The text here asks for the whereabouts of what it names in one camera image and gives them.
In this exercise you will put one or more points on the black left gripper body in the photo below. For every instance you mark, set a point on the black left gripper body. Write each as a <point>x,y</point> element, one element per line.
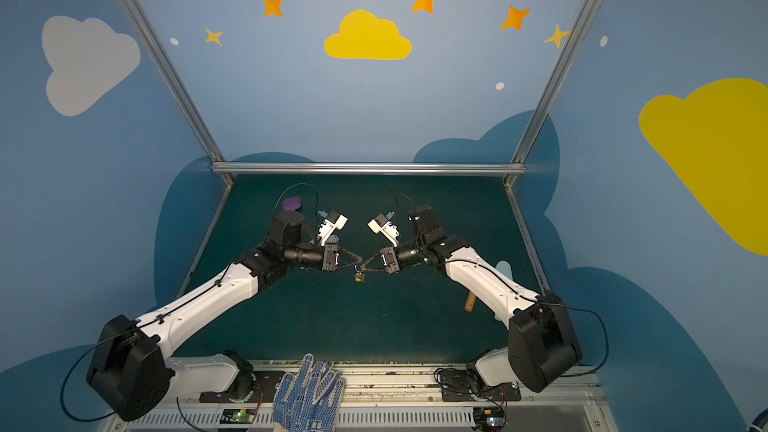
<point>330,256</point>

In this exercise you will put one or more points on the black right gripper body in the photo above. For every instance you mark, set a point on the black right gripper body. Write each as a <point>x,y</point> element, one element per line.
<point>389,259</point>

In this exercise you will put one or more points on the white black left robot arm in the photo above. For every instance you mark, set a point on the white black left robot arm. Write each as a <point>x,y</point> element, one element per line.
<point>134,368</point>

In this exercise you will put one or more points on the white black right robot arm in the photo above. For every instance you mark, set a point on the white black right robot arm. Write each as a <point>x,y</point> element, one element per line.
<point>541,341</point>

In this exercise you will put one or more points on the blue dotted work gloves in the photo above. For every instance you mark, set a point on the blue dotted work gloves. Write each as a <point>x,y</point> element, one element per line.
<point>309,399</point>

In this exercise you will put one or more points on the left green circuit board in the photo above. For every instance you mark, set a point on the left green circuit board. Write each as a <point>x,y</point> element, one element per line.
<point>237,416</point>

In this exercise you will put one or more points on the green circuit board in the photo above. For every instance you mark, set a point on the green circuit board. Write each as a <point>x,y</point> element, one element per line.
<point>237,416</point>
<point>489,419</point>

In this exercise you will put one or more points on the right green circuit board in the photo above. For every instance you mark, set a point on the right green circuit board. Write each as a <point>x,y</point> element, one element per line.
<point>489,419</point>

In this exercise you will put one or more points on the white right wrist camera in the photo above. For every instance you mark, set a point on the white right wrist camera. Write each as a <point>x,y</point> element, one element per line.
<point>384,224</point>

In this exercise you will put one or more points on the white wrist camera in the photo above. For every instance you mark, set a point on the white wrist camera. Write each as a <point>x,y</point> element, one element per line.
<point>332,221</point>
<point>384,224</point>

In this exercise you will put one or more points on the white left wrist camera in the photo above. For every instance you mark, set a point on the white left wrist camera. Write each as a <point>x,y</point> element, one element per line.
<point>332,221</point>

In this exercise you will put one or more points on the purple spade pink handle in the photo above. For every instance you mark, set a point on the purple spade pink handle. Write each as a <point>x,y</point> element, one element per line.
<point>293,203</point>

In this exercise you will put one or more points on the wooden handle tool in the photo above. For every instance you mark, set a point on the wooden handle tool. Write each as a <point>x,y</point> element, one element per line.
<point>470,302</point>

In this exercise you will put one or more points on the light blue handle tool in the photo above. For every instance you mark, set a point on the light blue handle tool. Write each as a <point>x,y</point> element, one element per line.
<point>505,269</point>

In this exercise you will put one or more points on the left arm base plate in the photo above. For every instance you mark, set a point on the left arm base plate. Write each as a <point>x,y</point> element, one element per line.
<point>250,388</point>

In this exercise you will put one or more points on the aluminium back frame rail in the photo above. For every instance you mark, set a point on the aluminium back frame rail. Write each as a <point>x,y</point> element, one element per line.
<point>420,169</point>

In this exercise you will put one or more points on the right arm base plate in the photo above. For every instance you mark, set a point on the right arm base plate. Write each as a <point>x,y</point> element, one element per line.
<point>460,385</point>

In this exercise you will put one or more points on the aluminium right frame post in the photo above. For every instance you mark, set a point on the aluminium right frame post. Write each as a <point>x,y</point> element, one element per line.
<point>580,26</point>

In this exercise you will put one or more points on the aluminium frame post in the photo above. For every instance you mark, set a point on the aluminium frame post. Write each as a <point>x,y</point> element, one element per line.
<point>580,26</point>
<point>139,20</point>

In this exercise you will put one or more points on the aluminium left frame post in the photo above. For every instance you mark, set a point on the aluminium left frame post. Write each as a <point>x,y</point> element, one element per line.
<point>139,20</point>

